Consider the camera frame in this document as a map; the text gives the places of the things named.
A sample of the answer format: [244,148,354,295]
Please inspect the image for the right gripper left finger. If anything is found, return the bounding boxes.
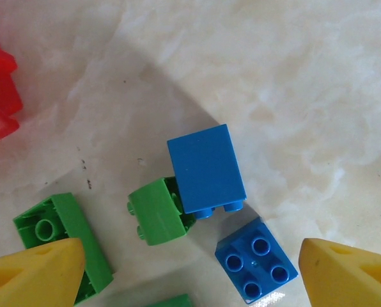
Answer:
[0,237,86,307]

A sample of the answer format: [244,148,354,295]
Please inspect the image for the blue square lego brick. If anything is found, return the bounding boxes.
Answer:
[166,123,248,220]
[214,216,299,304]

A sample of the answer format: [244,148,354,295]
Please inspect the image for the green small lego brick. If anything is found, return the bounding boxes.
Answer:
[127,177,197,247]

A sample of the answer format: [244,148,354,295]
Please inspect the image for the green long lego brick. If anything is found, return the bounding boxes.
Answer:
[147,293,193,307]
[12,192,115,306]

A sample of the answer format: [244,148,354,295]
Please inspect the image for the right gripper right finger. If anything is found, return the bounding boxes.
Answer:
[298,237,381,307]

